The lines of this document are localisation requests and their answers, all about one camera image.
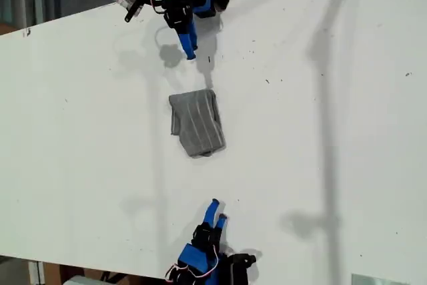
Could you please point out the white container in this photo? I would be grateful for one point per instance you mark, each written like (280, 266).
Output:
(80, 281)

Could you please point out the black camera stalk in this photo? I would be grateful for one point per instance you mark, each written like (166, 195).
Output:
(136, 8)

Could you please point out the white table leg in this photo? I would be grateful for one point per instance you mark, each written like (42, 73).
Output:
(35, 273)

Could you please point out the brown cardboard box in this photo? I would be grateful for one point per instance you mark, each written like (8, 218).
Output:
(53, 273)

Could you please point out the grey white-striped square towel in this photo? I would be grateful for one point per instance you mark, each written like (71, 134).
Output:
(198, 125)

